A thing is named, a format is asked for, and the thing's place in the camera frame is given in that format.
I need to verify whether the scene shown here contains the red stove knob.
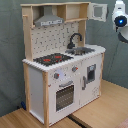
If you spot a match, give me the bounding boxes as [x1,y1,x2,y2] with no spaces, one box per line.
[72,66,78,72]
[54,73,60,79]

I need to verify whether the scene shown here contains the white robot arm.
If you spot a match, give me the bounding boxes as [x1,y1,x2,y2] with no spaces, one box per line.
[112,0,128,44]

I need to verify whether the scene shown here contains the right red stove knob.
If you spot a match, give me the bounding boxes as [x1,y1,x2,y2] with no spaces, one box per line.
[72,66,78,72]

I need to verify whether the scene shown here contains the white oven door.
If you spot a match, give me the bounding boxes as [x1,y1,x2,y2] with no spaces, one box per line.
[49,74,80,124]

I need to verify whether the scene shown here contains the left red stove knob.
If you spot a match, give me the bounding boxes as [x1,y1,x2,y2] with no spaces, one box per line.
[54,73,60,79]

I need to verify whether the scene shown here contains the white fridge door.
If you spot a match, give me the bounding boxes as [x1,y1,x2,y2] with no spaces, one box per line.
[80,55,102,106]

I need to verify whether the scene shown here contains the wooden toy kitchen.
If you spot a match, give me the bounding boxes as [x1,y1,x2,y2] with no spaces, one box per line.
[22,2,105,127]

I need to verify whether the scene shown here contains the grey range hood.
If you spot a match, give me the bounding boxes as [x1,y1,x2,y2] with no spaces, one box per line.
[35,6,64,27]

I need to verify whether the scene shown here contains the black stovetop red burners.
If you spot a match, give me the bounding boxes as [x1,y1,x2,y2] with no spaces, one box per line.
[34,53,70,66]

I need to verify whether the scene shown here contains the grey toy sink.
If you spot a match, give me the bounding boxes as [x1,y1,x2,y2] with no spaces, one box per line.
[65,47,95,56]

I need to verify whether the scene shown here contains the white microwave door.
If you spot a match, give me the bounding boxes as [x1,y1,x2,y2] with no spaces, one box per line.
[87,3,107,22]

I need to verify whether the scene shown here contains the black toy faucet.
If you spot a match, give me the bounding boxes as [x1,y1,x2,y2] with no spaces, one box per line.
[67,33,82,49]

